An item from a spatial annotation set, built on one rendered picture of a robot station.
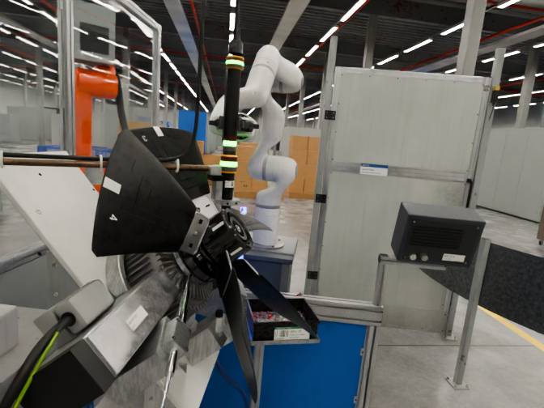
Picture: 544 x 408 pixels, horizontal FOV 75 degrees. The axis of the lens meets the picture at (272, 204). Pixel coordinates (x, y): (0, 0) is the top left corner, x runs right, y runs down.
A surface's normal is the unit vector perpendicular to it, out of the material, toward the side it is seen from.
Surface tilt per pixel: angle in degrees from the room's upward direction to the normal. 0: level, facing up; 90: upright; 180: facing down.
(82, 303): 50
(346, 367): 90
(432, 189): 90
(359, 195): 90
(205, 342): 84
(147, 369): 102
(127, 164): 73
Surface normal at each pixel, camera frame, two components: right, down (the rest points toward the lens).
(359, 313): -0.07, 0.18
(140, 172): 0.89, -0.11
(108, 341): 0.81, -0.56
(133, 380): 0.09, 0.39
